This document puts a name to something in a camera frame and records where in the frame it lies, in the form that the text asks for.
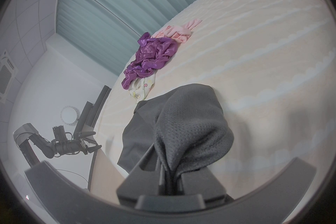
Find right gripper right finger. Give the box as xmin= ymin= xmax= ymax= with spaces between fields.
xmin=171 ymin=167 xmax=227 ymax=200

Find black garment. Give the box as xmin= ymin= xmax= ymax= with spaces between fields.
xmin=117 ymin=83 xmax=235 ymax=179

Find white printed garment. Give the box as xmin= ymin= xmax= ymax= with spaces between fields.
xmin=128 ymin=75 xmax=157 ymax=103

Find pink garment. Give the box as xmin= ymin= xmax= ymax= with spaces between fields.
xmin=152 ymin=19 xmax=202 ymax=44

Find round white lamp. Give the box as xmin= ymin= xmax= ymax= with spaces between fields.
xmin=60 ymin=106 xmax=79 ymax=126

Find bed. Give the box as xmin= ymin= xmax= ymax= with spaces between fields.
xmin=94 ymin=0 xmax=336 ymax=204

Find white ceiling air vent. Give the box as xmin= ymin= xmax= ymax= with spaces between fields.
xmin=0 ymin=51 xmax=19 ymax=103

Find purple garment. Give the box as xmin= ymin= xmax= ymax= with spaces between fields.
xmin=121 ymin=32 xmax=179 ymax=89

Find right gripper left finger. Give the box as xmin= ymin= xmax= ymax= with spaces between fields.
xmin=117 ymin=142 xmax=170 ymax=205

